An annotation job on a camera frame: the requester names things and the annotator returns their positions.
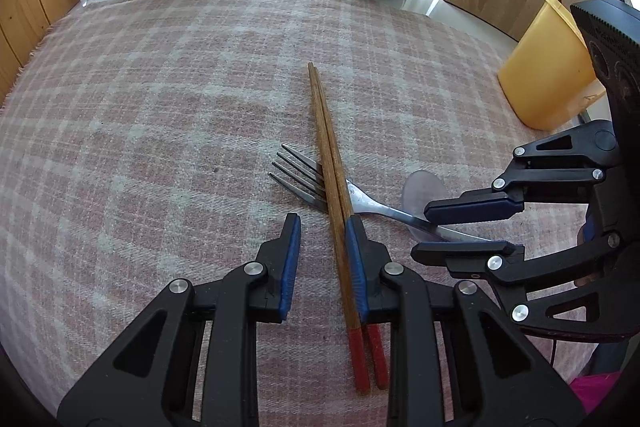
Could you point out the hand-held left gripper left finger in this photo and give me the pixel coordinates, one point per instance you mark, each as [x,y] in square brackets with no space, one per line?
[290,267]

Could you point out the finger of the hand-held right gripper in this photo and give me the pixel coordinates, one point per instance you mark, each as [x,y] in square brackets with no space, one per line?
[470,252]
[470,209]

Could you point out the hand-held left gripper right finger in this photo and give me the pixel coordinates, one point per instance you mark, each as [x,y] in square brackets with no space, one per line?
[356,267]

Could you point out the red-tipped wooden chopstick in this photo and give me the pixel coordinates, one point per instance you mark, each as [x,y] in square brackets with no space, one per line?
[343,202]
[346,282]

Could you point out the metal fork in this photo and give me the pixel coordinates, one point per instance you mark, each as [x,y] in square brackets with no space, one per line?
[370,202]

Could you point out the yellow plastic container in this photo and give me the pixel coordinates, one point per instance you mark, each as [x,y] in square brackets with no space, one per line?
[545,72]

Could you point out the person's right forearm pink sleeve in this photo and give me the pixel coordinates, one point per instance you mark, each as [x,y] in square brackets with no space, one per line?
[595,392]

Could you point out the pink checked cloth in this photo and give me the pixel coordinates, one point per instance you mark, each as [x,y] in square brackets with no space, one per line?
[150,107]

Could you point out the wooden slat panel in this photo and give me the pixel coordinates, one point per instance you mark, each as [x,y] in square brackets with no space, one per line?
[30,7]

